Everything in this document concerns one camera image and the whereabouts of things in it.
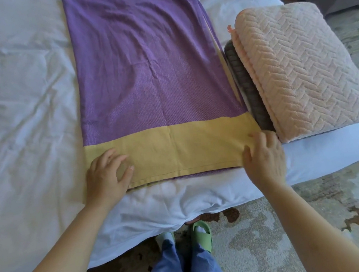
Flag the person's right hand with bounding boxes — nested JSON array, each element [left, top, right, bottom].
[[239, 129, 290, 195]]

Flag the person's left hand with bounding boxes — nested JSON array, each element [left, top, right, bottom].
[[81, 146, 139, 214]]

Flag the purple and yellow towel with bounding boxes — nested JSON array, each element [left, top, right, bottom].
[[60, 0, 267, 204]]

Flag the person's right forearm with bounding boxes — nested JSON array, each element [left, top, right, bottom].
[[260, 170, 359, 272]]

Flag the person's left forearm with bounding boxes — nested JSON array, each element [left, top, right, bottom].
[[0, 197, 136, 272]]

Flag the grey folded towel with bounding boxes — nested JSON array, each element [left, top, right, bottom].
[[223, 36, 276, 137]]

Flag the green slipper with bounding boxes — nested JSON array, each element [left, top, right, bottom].
[[188, 219, 215, 256], [159, 230, 177, 244]]

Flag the pink folded herringbone towel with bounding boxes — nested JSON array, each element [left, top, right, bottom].
[[225, 0, 359, 149]]

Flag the blue trousers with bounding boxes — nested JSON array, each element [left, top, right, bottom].
[[142, 232, 228, 272]]

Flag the white bed sheet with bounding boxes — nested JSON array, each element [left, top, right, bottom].
[[0, 0, 359, 272]]

